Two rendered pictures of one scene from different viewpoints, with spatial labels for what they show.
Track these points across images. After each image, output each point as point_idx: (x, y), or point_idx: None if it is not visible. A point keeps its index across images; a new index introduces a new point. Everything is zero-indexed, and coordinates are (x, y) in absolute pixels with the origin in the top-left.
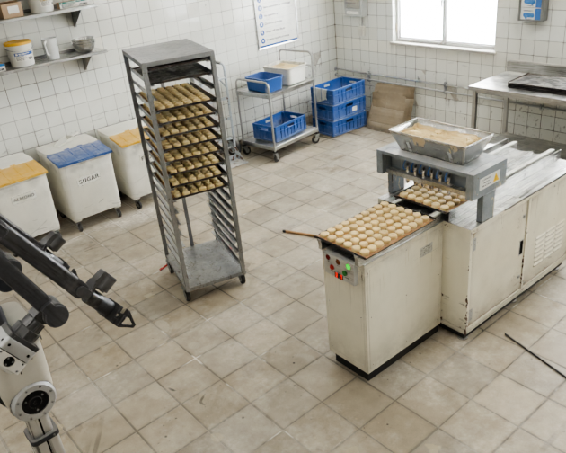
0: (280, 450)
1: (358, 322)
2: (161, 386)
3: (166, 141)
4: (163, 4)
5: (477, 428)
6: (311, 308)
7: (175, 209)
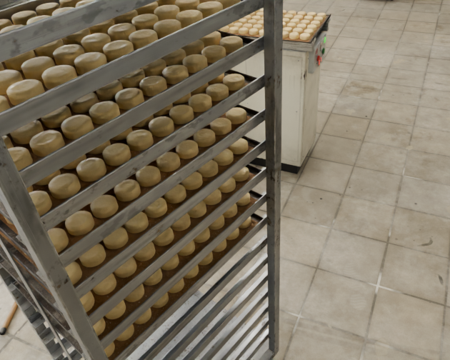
0: (422, 169)
1: (316, 96)
2: (446, 294)
3: (204, 129)
4: None
5: (318, 101)
6: None
7: (255, 247)
